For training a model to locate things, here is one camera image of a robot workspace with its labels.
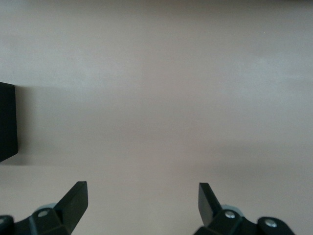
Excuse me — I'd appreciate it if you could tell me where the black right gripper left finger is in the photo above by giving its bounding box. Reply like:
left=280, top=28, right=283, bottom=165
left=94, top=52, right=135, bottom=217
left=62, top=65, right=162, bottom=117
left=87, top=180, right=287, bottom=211
left=0, top=181, right=89, bottom=235

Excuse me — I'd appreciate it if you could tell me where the black rectangular plastic box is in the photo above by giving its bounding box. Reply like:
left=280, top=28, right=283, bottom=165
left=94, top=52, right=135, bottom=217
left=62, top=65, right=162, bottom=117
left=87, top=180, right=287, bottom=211
left=0, top=82, right=19, bottom=164

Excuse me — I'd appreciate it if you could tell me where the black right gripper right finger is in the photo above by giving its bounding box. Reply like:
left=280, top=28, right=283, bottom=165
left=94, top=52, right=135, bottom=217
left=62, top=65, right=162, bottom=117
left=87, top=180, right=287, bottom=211
left=194, top=182, right=294, bottom=235

